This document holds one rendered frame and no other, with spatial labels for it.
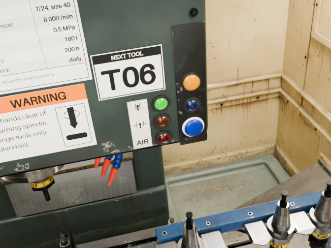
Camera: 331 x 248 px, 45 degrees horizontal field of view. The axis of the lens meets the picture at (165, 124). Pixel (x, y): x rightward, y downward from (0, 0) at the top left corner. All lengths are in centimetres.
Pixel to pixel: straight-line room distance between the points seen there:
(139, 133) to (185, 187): 143
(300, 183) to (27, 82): 137
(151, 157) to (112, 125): 92
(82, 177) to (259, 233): 73
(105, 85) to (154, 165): 100
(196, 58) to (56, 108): 21
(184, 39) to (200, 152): 150
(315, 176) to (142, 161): 72
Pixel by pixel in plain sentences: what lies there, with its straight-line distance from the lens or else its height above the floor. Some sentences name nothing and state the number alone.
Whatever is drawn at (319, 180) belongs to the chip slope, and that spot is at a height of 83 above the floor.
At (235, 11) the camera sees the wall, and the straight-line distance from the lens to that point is 174.
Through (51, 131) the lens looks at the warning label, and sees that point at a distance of 60.
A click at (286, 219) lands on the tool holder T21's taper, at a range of 97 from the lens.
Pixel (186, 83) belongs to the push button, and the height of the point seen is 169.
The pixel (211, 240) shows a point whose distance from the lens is 97.
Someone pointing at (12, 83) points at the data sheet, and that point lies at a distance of 57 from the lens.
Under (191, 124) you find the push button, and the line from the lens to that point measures 62.
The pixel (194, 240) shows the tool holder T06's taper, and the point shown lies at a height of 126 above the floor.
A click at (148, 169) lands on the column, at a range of 154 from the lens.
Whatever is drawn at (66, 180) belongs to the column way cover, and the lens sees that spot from 149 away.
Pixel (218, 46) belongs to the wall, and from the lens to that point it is 176.
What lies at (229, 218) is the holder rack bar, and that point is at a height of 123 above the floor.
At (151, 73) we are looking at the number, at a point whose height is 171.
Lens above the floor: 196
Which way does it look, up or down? 34 degrees down
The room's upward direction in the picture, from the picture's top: 5 degrees counter-clockwise
